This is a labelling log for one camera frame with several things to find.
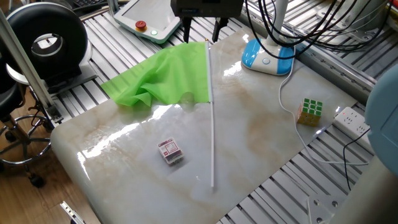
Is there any black stool chrome base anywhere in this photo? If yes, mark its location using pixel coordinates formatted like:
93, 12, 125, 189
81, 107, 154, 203
0, 55, 54, 189

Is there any black cable bundle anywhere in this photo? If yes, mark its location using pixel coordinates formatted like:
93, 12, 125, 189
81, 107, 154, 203
244, 0, 392, 54

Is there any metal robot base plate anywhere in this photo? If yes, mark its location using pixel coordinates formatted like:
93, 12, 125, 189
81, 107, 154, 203
307, 195, 348, 224

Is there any white metal mounting plate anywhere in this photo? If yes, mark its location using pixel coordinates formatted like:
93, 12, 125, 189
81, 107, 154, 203
316, 2, 385, 43

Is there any aluminium frame post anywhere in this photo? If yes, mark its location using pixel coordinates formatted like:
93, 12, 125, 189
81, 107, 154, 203
0, 9, 64, 124

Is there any clear box of paper clips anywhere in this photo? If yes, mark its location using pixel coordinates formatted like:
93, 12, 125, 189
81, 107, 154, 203
157, 137, 185, 166

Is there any black keyboard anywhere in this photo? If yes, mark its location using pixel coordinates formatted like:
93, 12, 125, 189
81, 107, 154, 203
73, 0, 108, 9

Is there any thin black cable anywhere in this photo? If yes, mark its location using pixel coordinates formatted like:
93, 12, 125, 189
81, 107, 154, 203
342, 128, 371, 191

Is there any white marble slab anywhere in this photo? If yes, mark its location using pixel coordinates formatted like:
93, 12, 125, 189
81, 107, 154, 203
50, 26, 358, 224

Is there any white lamp cable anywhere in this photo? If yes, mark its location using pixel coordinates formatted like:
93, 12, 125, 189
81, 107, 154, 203
278, 46, 371, 166

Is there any aluminium frame rail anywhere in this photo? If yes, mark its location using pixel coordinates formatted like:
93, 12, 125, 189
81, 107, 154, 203
239, 0, 398, 108

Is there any white blue desk lamp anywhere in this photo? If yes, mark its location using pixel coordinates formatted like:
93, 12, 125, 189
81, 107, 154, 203
241, 0, 295, 77

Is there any grey metal gripper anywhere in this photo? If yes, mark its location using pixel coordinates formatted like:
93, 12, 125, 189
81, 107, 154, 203
170, 0, 244, 44

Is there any small metal bracket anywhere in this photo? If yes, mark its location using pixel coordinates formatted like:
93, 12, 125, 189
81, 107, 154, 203
60, 201, 85, 224

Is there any white power strip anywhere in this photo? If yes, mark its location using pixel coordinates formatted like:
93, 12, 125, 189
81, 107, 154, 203
332, 106, 376, 155

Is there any black ring-shaped device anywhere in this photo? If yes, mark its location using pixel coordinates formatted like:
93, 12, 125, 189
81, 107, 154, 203
4, 1, 99, 94

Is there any green flag white pole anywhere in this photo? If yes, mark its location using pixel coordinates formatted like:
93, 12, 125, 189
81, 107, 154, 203
100, 39, 216, 189

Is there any Rubik's cube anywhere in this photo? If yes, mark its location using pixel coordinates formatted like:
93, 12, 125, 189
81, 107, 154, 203
296, 98, 323, 128

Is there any white teach pendant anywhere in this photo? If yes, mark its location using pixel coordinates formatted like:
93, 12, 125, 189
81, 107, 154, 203
113, 0, 182, 44

